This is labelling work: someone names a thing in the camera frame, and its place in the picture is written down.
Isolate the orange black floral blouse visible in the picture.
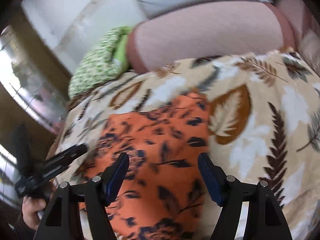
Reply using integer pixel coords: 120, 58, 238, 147
75, 92, 209, 239

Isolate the person's left hand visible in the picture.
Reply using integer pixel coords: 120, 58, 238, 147
22, 196, 47, 230

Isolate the wooden door with glass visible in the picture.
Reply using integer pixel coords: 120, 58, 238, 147
1, 5, 70, 208

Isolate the beige leaf pattern blanket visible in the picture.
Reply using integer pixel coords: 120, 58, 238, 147
55, 50, 319, 239

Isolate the green white checkered pillow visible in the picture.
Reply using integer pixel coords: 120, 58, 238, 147
68, 26, 132, 99

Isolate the striped beige quilt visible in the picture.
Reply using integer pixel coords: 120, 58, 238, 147
295, 27, 320, 73

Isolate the pink bolster pillow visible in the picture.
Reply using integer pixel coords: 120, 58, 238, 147
126, 1, 296, 74

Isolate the pink patterned quilt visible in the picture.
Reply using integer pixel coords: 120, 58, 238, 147
275, 0, 319, 45

